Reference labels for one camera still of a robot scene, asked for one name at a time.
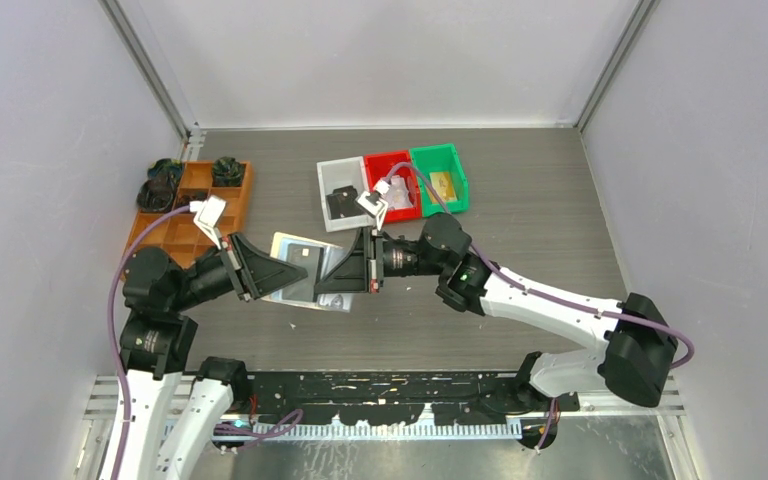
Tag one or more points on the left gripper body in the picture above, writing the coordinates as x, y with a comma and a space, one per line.
217, 279

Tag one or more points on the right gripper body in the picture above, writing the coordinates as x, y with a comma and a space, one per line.
390, 258

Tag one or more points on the beige card holder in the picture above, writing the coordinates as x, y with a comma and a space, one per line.
278, 237

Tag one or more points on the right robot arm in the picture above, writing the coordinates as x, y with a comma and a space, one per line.
624, 346

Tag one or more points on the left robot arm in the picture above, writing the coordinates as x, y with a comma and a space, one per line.
154, 345

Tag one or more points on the white card in red bin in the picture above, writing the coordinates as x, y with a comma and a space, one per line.
399, 195

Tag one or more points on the gold card in green bin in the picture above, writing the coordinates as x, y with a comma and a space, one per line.
442, 183

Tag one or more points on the orange wooden compartment tray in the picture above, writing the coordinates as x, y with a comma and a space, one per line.
179, 237

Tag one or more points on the dark fabric bundle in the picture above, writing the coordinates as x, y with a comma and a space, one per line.
187, 196
227, 171
155, 196
166, 170

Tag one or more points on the red plastic bin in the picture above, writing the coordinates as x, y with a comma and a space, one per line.
377, 166

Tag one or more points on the white plastic bin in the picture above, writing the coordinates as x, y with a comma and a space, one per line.
338, 173

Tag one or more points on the green plastic bin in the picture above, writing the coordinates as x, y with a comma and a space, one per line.
436, 158

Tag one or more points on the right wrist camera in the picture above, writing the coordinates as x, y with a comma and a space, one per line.
374, 203

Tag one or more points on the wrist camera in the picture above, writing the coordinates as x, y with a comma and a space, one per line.
206, 217
374, 203

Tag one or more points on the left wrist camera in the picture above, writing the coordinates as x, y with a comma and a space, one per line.
206, 217

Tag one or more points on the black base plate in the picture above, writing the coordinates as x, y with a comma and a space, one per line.
394, 406

